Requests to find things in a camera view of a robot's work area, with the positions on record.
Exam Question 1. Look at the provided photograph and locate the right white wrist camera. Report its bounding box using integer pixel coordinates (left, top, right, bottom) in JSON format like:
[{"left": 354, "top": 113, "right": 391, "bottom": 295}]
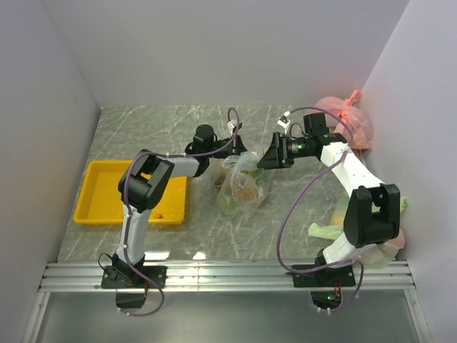
[{"left": 277, "top": 111, "right": 291, "bottom": 134}]

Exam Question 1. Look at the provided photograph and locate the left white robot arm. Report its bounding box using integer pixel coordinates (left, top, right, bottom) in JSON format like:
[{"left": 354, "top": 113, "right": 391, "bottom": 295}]
[{"left": 111, "top": 120, "right": 246, "bottom": 287}]

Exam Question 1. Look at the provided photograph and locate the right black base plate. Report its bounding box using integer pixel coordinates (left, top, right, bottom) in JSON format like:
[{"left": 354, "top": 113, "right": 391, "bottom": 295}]
[{"left": 291, "top": 266, "right": 356, "bottom": 288}]

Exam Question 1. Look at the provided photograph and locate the pink tied plastic bag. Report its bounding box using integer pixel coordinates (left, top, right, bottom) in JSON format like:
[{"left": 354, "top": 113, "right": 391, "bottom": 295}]
[{"left": 314, "top": 89, "right": 374, "bottom": 150}]

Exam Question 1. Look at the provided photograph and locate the green plastic bag with fruit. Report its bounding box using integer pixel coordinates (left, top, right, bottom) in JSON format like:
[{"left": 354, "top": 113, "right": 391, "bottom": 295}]
[{"left": 308, "top": 192, "right": 406, "bottom": 269}]

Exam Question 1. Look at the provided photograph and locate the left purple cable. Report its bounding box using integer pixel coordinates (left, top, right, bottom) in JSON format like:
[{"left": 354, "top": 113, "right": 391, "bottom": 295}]
[{"left": 121, "top": 106, "right": 241, "bottom": 318}]

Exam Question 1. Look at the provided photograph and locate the yellow plastic tray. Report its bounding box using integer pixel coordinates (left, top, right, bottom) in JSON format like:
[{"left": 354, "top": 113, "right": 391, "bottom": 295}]
[{"left": 74, "top": 160, "right": 187, "bottom": 225}]

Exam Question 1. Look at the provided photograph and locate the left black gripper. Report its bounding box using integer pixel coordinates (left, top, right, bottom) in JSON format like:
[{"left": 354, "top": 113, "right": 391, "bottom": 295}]
[{"left": 206, "top": 134, "right": 258, "bottom": 169}]

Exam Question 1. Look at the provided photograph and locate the clear plastic bag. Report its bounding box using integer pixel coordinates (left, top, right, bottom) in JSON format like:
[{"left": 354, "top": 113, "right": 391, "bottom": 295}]
[{"left": 214, "top": 151, "right": 273, "bottom": 219}]

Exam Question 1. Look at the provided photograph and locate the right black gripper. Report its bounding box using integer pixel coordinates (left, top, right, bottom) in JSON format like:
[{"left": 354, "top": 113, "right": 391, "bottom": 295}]
[{"left": 256, "top": 131, "right": 313, "bottom": 170}]

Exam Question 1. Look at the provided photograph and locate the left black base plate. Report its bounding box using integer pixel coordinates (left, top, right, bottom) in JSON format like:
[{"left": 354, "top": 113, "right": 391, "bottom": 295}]
[{"left": 101, "top": 266, "right": 167, "bottom": 289}]

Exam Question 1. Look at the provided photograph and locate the aluminium mounting rail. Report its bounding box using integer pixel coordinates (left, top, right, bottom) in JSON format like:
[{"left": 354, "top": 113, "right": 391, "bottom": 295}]
[{"left": 39, "top": 261, "right": 416, "bottom": 292}]

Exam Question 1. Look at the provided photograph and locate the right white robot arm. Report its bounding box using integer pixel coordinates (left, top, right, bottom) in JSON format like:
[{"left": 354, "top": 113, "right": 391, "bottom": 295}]
[{"left": 257, "top": 107, "right": 401, "bottom": 286}]

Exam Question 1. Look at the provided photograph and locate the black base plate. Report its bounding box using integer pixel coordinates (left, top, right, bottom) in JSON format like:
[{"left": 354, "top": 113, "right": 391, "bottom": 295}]
[
  {"left": 291, "top": 266, "right": 356, "bottom": 288},
  {"left": 101, "top": 266, "right": 167, "bottom": 289}
]

